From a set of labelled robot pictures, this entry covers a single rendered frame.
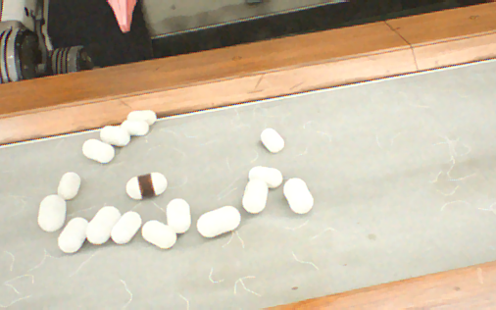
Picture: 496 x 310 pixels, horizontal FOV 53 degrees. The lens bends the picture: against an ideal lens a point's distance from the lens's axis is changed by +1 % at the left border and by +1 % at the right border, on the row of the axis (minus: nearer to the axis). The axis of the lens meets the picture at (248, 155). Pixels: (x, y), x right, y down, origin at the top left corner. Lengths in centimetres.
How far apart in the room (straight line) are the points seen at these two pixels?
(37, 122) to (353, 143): 35
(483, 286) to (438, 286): 3
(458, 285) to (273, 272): 13
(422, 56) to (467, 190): 23
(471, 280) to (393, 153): 18
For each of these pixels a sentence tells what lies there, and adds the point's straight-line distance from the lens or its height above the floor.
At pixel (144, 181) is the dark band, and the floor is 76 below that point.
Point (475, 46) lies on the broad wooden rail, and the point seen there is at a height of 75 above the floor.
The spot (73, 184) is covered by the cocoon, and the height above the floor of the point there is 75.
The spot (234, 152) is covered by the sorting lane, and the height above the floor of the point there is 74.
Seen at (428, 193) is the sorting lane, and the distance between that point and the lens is 46.
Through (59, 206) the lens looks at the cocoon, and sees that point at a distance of 47.
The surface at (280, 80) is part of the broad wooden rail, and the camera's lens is 60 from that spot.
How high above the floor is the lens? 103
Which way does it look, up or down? 36 degrees down
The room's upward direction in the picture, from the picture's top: 7 degrees counter-clockwise
